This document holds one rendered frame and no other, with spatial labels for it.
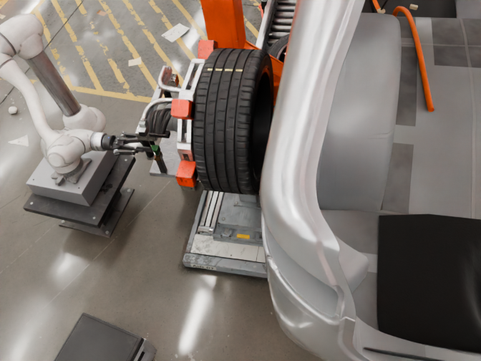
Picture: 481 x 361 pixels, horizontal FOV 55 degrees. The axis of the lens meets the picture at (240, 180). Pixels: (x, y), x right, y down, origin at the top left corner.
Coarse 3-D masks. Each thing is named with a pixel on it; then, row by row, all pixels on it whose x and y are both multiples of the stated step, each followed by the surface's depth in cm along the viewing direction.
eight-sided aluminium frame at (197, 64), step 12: (192, 60) 201; (204, 60) 200; (192, 72) 198; (180, 96) 190; (192, 96) 189; (180, 120) 191; (192, 120) 191; (180, 132) 192; (192, 132) 193; (180, 144) 193; (192, 144) 193; (180, 156) 198; (192, 156) 196
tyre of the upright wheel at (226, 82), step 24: (216, 72) 186; (240, 72) 185; (216, 96) 183; (240, 96) 181; (216, 120) 183; (240, 120) 180; (216, 144) 185; (240, 144) 182; (216, 168) 192; (240, 168) 188; (240, 192) 207
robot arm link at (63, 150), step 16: (16, 64) 211; (16, 80) 209; (32, 96) 209; (32, 112) 206; (48, 128) 204; (48, 144) 202; (64, 144) 202; (80, 144) 210; (48, 160) 201; (64, 160) 200
